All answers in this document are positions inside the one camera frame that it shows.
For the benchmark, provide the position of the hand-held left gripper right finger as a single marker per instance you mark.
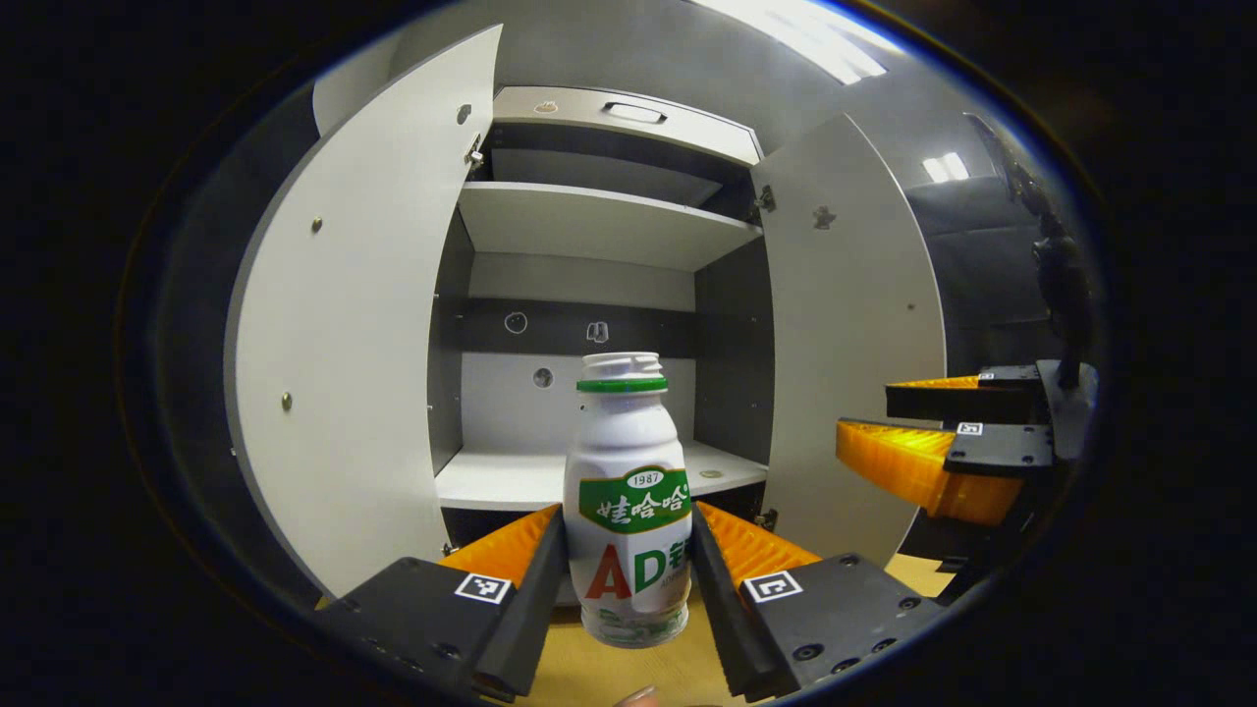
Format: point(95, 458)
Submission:
point(722, 609)

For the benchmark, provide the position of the white cabinet door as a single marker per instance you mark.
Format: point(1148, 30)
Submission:
point(354, 324)
point(854, 344)

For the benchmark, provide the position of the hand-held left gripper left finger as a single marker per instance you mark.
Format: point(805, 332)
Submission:
point(525, 599)

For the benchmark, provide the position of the ceiling light panel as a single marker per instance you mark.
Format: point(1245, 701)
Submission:
point(945, 167)
point(805, 34)

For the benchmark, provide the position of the white green label bottle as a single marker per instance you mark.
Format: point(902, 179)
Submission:
point(628, 442)

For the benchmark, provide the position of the grey white cabinet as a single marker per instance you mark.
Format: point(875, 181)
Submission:
point(732, 373)

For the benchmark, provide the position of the black backdrop cloth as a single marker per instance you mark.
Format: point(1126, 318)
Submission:
point(196, 344)
point(982, 275)

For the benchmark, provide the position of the beige cabinet drawer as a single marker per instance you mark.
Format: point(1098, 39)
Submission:
point(570, 110)

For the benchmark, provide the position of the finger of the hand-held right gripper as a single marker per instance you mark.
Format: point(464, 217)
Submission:
point(997, 452)
point(962, 405)

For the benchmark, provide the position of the metal door hinge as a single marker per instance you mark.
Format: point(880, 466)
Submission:
point(767, 518)
point(765, 198)
point(473, 152)

